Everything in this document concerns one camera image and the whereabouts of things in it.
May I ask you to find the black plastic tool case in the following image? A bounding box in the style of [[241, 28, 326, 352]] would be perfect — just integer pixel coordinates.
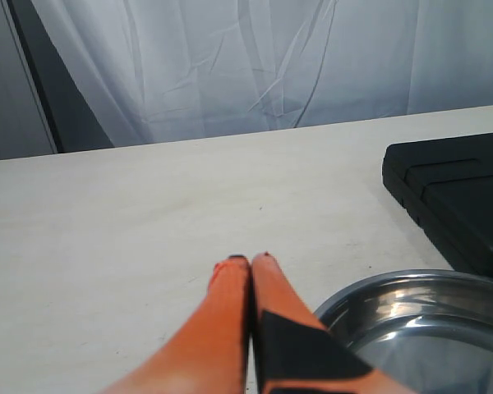
[[382, 133, 493, 278]]

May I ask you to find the dark vertical pole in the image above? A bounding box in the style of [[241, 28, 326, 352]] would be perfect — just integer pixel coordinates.
[[7, 0, 113, 153]]

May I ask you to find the round stainless steel tray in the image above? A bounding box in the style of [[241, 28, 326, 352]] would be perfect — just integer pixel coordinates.
[[316, 269, 493, 393]]

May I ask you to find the white backdrop curtain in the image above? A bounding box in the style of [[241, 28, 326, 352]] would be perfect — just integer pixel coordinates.
[[35, 1, 493, 146]]

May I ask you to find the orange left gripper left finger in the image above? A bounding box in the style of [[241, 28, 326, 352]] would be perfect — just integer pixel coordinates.
[[104, 255, 251, 393]]

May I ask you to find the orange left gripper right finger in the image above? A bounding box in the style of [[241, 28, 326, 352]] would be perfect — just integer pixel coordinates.
[[251, 252, 407, 393]]

